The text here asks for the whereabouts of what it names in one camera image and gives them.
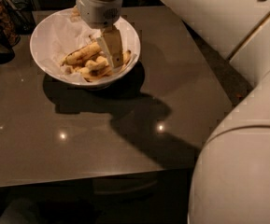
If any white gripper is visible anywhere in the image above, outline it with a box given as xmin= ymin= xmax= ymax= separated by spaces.
xmin=70 ymin=0 xmax=123 ymax=68

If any curved yellow banana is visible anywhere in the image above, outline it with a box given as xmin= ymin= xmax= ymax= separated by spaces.
xmin=78 ymin=56 xmax=110 ymax=77

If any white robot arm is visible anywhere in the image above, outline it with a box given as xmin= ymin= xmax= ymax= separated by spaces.
xmin=160 ymin=0 xmax=270 ymax=224

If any top spotted banana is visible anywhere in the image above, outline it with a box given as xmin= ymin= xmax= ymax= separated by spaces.
xmin=61 ymin=42 xmax=102 ymax=65

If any right small banana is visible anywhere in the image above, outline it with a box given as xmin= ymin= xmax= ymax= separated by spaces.
xmin=123 ymin=50 xmax=131 ymax=64

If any lower yellow banana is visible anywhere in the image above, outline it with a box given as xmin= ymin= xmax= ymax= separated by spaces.
xmin=83 ymin=67 xmax=113 ymax=82

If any white bowl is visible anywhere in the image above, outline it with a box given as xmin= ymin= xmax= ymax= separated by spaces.
xmin=29 ymin=7 xmax=141 ymax=91

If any white paper liner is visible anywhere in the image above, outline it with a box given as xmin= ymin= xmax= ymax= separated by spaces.
xmin=38 ymin=13 xmax=138 ymax=85

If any black wire basket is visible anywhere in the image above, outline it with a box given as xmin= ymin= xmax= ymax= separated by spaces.
xmin=4 ymin=0 xmax=36 ymax=35

